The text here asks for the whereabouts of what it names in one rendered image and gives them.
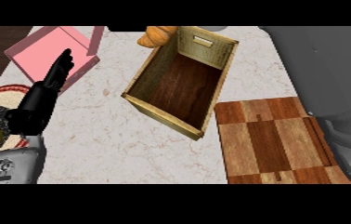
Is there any dark speckled object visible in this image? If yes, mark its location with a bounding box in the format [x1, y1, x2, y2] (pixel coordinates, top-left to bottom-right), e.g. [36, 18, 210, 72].
[0, 105, 10, 144]

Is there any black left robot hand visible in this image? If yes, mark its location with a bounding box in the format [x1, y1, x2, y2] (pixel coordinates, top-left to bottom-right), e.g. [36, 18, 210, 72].
[4, 48, 76, 137]

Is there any dark brown flat object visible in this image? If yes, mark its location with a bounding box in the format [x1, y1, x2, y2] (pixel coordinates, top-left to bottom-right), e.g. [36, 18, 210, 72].
[0, 26, 35, 77]

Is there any checkered wooden cutting board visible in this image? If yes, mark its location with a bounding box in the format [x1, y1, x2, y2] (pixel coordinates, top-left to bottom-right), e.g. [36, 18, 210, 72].
[215, 96, 351, 185]

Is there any golden brown croissant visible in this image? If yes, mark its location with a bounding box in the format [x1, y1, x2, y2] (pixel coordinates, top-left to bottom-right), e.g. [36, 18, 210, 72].
[136, 26, 181, 48]

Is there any round plate with red rim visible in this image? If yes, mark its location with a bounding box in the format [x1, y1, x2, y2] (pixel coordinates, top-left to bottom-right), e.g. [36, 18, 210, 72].
[0, 84, 35, 152]

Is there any rectangular wooden basket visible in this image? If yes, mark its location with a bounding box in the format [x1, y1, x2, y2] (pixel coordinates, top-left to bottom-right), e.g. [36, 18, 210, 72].
[122, 26, 243, 141]

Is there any black object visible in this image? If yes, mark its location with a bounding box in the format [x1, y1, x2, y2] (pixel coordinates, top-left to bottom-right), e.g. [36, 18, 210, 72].
[107, 26, 148, 33]

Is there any pale grey object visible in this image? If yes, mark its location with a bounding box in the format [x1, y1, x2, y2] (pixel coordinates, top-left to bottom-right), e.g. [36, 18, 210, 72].
[198, 26, 231, 33]

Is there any open pink box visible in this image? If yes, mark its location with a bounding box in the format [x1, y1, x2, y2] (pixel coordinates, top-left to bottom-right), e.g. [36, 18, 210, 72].
[4, 26, 108, 94]

